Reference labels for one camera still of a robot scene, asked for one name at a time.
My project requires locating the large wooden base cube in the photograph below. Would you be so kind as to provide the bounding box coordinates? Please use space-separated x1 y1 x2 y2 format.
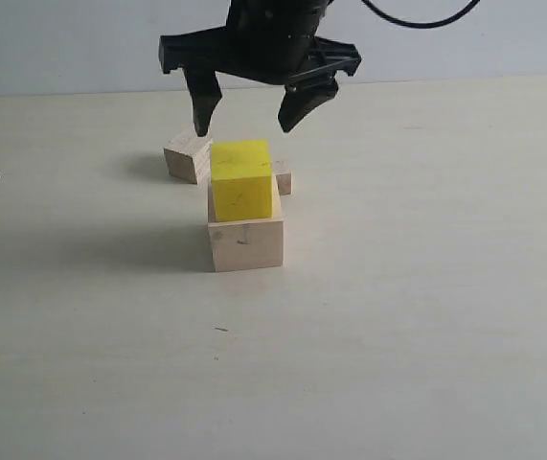
207 179 285 272

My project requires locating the yellow cube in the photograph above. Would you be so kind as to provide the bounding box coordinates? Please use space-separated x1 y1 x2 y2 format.
211 140 273 221

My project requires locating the small wooden cube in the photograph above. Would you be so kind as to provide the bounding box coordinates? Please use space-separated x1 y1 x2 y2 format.
272 160 292 196

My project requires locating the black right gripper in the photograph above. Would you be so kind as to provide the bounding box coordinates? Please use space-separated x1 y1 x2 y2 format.
159 0 361 137

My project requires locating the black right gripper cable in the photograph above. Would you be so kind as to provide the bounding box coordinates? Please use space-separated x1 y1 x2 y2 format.
361 0 483 29

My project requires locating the medium wooden cube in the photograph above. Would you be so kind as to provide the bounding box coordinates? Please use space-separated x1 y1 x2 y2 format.
163 126 213 185

